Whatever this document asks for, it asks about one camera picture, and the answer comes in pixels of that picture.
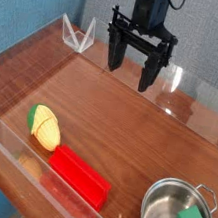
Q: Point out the clear acrylic back barrier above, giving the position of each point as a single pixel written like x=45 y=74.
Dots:
x=176 y=91

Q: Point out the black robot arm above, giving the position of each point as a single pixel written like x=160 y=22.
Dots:
x=150 y=13

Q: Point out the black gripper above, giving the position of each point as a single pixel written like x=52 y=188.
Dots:
x=157 y=44

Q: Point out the red plastic block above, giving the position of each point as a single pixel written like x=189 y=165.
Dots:
x=80 y=176

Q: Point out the clear acrylic front barrier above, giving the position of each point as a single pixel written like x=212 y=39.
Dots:
x=29 y=182

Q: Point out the steel pot with handles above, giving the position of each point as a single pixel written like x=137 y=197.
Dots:
x=167 y=197

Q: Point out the yellow toy corn cob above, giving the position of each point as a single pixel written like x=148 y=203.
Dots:
x=43 y=124

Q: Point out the clear acrylic corner bracket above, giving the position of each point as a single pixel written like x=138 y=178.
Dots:
x=77 y=40

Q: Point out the clear acrylic barrier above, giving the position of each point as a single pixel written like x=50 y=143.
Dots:
x=176 y=91
x=29 y=182

